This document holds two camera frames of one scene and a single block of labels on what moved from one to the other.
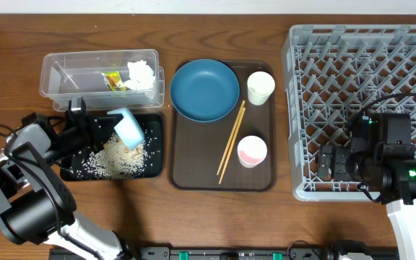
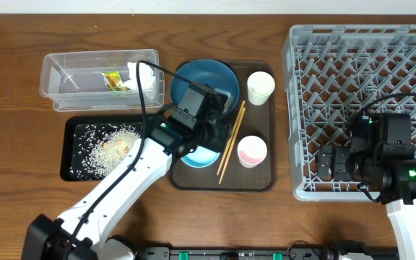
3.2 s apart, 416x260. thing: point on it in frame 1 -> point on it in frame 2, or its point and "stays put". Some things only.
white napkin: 141,76 stays put
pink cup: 251,151 stays put
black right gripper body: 336,163 stays put
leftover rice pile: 113,160 stays put
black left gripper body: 77,140 -> 209,136
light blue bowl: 128,129 -> 202,157
